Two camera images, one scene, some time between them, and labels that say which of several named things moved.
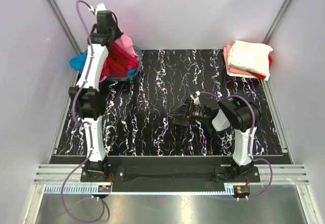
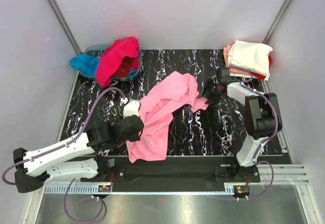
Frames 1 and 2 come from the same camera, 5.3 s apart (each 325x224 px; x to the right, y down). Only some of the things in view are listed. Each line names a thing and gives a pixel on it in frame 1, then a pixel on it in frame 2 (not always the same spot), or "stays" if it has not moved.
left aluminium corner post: x=59 y=16 stays
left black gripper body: x=116 y=31 -> x=137 y=128
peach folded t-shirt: x=231 y=69 stays
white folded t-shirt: x=251 y=56 stays
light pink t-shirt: x=126 y=43 -> x=157 y=104
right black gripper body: x=188 y=114 -> x=209 y=92
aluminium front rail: x=283 y=174 stays
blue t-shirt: x=79 y=62 stays
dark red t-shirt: x=118 y=62 -> x=128 y=63
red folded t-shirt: x=260 y=76 stays
